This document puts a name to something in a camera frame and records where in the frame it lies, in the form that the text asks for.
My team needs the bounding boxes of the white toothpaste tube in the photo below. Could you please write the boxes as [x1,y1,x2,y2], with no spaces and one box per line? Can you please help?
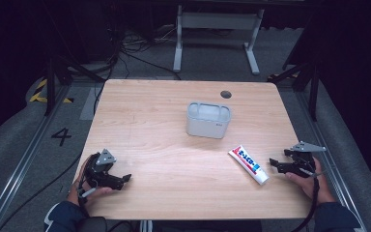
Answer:
[227,144,271,187]

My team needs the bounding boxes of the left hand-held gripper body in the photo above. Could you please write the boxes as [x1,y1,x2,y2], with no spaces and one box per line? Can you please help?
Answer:
[84,148,119,189]

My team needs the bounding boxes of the long black floor cable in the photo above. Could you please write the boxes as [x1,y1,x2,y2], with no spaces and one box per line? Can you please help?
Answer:
[0,149,85,232]

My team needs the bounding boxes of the person's right hand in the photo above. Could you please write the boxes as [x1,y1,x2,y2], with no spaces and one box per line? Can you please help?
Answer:
[284,157,336,205]

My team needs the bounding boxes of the grey plastic holder box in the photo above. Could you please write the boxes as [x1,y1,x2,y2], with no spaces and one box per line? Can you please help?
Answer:
[185,101,233,140]

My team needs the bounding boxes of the bundle of black floor cables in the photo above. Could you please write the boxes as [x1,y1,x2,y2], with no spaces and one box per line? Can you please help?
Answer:
[91,25,183,116]

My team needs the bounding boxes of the right hand-held gripper cable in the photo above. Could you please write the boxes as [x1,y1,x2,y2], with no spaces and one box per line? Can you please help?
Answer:
[289,167,328,232]

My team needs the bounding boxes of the yellow black floor tape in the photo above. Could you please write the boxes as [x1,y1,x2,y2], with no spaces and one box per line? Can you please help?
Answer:
[28,78,75,104]

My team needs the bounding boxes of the hand-held gripper cable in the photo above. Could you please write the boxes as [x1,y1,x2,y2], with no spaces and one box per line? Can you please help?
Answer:
[76,176,100,216]
[289,167,328,232]

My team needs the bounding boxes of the white metal desk frame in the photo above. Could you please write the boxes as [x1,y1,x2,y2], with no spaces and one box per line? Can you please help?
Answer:
[172,4,266,76]

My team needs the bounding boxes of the metal floor rail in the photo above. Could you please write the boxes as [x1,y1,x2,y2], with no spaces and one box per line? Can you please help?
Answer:
[293,90,368,232]
[0,85,73,232]

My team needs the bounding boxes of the person's left hand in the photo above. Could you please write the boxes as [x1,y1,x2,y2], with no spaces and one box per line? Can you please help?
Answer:
[67,156,114,208]

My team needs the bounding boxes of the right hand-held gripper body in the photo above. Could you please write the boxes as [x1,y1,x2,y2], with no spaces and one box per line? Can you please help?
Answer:
[283,140,328,178]

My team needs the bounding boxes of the left hand-held gripper cable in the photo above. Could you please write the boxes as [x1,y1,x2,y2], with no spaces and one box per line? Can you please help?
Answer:
[76,176,100,216]

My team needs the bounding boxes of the black metal stand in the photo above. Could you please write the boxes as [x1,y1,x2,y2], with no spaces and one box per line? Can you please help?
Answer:
[43,55,106,117]
[268,60,321,123]

